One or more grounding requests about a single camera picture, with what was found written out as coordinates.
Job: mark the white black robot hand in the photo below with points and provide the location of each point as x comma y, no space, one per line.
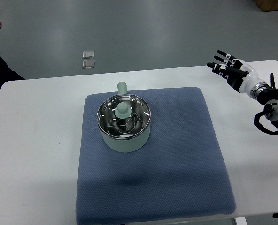
238,74

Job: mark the glass lid with green knob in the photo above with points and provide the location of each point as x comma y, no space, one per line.
123,116

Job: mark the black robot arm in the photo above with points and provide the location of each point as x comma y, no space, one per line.
267,95

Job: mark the mint green pot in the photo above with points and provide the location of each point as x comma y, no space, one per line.
129,145

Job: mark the brown cardboard box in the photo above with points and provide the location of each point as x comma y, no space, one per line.
267,5

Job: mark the blue quilted mat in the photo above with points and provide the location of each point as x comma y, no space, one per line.
179,172

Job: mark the upper floor metal plate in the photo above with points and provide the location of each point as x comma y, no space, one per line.
88,54

